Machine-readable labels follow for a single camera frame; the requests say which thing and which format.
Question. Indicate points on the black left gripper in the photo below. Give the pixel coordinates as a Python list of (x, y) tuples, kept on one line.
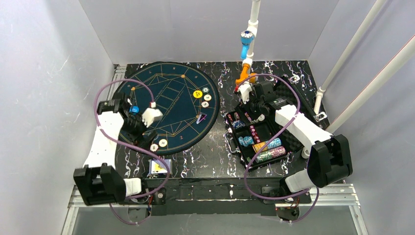
[(142, 136)]

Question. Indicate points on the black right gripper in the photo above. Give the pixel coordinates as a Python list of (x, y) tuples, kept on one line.
[(254, 105)]

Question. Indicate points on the blue small blind button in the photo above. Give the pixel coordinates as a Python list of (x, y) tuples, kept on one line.
[(134, 110)]

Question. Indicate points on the boxed deck of playing cards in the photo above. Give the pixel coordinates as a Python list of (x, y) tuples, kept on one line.
[(157, 168)]

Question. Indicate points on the yellow poker chip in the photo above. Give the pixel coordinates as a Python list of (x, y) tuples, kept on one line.
[(163, 143), (207, 97)]

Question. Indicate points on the yellow big blind button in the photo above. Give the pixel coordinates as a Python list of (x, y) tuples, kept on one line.
[(198, 94)]

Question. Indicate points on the red and white poker chip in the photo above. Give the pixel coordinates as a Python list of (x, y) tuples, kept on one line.
[(205, 104)]

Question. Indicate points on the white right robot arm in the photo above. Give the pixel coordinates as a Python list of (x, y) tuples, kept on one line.
[(329, 157)]

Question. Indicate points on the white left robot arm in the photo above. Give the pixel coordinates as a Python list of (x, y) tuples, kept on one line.
[(98, 181)]

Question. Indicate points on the black poker chip case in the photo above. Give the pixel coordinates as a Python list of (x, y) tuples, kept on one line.
[(264, 130)]

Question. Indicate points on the light blue chip stack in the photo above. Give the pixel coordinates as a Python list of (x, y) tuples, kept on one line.
[(246, 141)]

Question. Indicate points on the yellow chip stack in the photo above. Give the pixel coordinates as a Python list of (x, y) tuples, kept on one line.
[(260, 147)]

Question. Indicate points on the green and purple chip row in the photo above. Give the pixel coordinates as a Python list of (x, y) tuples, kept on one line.
[(270, 154)]

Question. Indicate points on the round dark blue poker mat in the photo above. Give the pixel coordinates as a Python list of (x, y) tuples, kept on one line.
[(184, 122)]

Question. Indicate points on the white thin diagonal pole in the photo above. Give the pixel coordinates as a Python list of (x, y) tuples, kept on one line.
[(362, 29)]

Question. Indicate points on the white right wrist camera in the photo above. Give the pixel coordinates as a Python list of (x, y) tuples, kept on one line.
[(244, 89)]

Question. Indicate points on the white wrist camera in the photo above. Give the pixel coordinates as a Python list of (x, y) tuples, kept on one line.
[(244, 89), (151, 115)]

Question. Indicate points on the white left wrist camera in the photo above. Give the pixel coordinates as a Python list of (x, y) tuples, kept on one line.
[(151, 115)]

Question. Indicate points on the chrome case handle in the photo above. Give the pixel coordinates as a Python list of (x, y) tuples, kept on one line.
[(232, 148)]

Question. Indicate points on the white pipe camera stand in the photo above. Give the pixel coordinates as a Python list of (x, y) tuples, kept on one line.
[(247, 38)]

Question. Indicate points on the white diagonal frame pole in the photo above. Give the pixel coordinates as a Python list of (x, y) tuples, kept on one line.
[(393, 66)]

